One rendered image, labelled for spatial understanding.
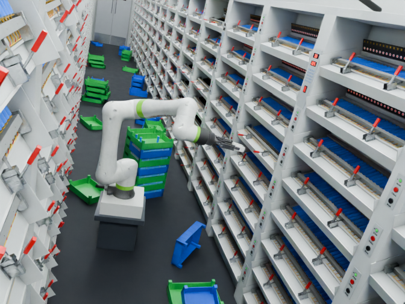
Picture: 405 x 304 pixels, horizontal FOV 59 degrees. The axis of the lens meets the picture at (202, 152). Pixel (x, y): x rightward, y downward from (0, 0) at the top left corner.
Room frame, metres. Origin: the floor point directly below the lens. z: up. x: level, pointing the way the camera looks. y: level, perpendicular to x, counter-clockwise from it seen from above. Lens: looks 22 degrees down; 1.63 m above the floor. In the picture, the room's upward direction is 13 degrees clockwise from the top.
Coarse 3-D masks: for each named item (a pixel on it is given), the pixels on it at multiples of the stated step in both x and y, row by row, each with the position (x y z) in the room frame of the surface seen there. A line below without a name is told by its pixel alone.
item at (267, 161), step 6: (252, 120) 2.42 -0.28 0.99; (240, 126) 2.40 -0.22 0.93; (252, 126) 2.42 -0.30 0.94; (240, 132) 2.35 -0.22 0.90; (240, 138) 2.34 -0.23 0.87; (252, 138) 2.24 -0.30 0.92; (246, 144) 2.23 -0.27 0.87; (252, 144) 2.16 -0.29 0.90; (258, 144) 2.15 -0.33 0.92; (252, 150) 2.13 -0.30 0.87; (258, 150) 2.07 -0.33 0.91; (258, 156) 2.04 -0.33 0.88; (264, 162) 1.95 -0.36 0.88; (270, 162) 1.91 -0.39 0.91; (276, 162) 1.82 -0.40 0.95; (270, 168) 1.87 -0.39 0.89
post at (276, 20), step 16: (272, 16) 2.40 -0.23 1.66; (288, 16) 2.44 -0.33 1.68; (272, 32) 2.41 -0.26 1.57; (288, 32) 2.45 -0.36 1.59; (256, 64) 2.40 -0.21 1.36; (240, 96) 2.48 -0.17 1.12; (240, 112) 2.41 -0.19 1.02; (224, 160) 2.46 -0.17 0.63; (224, 192) 2.40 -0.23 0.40; (208, 224) 2.45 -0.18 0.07
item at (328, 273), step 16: (272, 208) 1.73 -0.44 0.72; (288, 208) 1.71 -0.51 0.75; (288, 224) 1.58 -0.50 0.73; (304, 224) 1.57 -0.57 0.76; (288, 240) 1.55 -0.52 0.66; (304, 240) 1.49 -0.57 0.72; (320, 240) 1.46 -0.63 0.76; (304, 256) 1.39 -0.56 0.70; (320, 256) 1.35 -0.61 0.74; (336, 256) 1.35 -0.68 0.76; (320, 272) 1.29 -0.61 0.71; (336, 272) 1.28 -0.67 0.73; (336, 288) 1.16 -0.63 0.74
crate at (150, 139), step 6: (132, 132) 2.78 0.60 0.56; (162, 132) 2.97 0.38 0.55; (132, 138) 2.77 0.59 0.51; (138, 138) 2.84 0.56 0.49; (144, 138) 2.88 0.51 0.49; (150, 138) 2.92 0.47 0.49; (156, 138) 2.96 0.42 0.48; (162, 138) 2.96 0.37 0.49; (168, 138) 2.90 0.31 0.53; (138, 144) 2.69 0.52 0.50; (144, 144) 2.65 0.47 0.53; (150, 144) 2.69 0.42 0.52; (156, 144) 2.73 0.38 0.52; (162, 144) 2.77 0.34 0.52; (168, 144) 2.81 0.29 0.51
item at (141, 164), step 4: (128, 152) 2.78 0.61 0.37; (128, 156) 2.78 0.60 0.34; (132, 156) 2.73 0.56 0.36; (168, 156) 2.83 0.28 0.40; (136, 160) 2.68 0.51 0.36; (140, 160) 2.65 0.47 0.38; (148, 160) 2.70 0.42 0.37; (152, 160) 2.72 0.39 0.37; (156, 160) 2.75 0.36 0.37; (160, 160) 2.78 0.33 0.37; (164, 160) 2.80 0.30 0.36; (168, 160) 2.83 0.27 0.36; (140, 164) 2.65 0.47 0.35; (144, 164) 2.67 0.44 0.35; (148, 164) 2.70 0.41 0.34; (152, 164) 2.73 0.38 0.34; (156, 164) 2.75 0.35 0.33; (160, 164) 2.78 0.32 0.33; (164, 164) 2.81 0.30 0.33; (168, 164) 2.84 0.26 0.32
